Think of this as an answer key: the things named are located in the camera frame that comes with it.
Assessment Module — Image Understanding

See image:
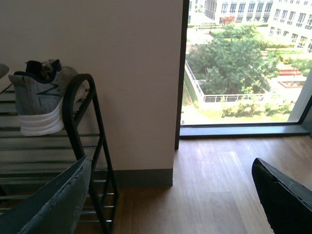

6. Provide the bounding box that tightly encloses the grey knit sneaker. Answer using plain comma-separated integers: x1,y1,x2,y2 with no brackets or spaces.
8,59,78,137
0,63,10,79

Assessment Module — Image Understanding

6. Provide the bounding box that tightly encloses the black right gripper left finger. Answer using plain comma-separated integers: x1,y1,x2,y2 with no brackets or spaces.
0,156,91,234

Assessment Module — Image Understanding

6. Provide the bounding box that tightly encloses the black metal shoe rack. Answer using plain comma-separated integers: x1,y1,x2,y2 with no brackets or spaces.
0,74,118,234

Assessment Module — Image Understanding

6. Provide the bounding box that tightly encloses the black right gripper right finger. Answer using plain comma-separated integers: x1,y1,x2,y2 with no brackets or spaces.
252,158,312,234

